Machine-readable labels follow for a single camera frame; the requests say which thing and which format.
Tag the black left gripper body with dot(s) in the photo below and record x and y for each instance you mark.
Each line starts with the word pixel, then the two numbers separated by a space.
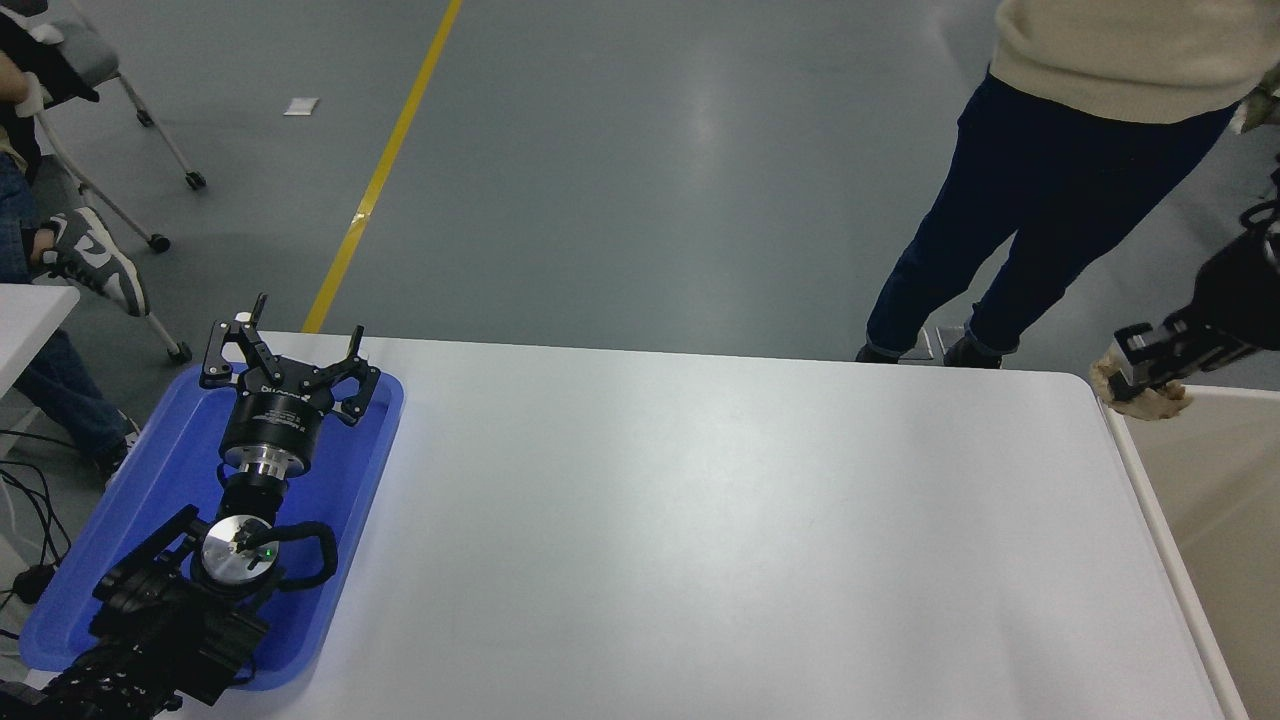
pixel 275 422

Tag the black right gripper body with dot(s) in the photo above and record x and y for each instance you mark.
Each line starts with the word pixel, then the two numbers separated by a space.
pixel 1245 295

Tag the tan paper ball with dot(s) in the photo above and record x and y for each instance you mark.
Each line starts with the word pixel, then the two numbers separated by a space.
pixel 1165 402

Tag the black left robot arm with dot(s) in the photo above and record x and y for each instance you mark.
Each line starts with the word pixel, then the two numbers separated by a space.
pixel 150 635

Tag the person's hand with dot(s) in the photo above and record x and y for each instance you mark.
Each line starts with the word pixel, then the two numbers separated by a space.
pixel 1260 110

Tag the blue plastic tray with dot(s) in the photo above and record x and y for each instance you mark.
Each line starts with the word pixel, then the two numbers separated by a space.
pixel 130 500

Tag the large pale bin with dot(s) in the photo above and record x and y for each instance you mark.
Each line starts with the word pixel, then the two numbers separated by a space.
pixel 1215 520

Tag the seated person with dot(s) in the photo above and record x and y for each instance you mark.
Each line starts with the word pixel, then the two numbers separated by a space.
pixel 60 390

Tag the standing person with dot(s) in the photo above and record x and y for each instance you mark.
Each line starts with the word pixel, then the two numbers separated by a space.
pixel 1040 180

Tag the white side table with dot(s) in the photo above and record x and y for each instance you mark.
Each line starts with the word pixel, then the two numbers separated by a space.
pixel 25 320

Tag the white paper scrap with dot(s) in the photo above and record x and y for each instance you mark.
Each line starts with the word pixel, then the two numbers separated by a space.
pixel 300 106

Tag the black power adapter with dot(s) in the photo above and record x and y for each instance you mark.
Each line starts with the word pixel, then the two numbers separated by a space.
pixel 34 582

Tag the grey wheeled chair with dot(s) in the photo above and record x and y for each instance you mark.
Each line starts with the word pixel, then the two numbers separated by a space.
pixel 85 45

